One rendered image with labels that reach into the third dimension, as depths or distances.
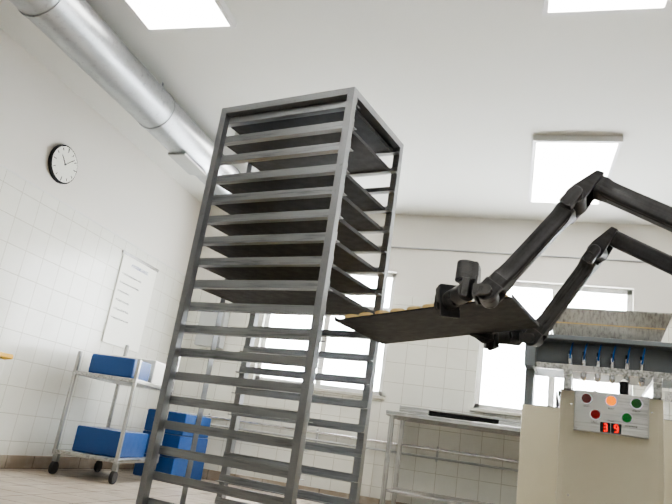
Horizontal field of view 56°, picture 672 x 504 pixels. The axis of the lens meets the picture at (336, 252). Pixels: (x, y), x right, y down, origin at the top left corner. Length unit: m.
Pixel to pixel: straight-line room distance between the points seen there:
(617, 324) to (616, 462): 0.98
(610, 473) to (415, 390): 4.17
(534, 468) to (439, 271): 3.81
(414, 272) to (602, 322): 3.68
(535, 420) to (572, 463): 0.74
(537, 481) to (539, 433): 0.21
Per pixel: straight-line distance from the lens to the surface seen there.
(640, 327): 3.32
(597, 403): 2.47
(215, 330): 2.44
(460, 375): 6.47
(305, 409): 2.12
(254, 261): 2.42
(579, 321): 3.31
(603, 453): 2.49
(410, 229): 6.90
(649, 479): 2.50
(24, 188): 5.42
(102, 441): 5.57
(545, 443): 3.19
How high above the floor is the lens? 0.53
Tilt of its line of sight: 17 degrees up
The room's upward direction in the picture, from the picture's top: 9 degrees clockwise
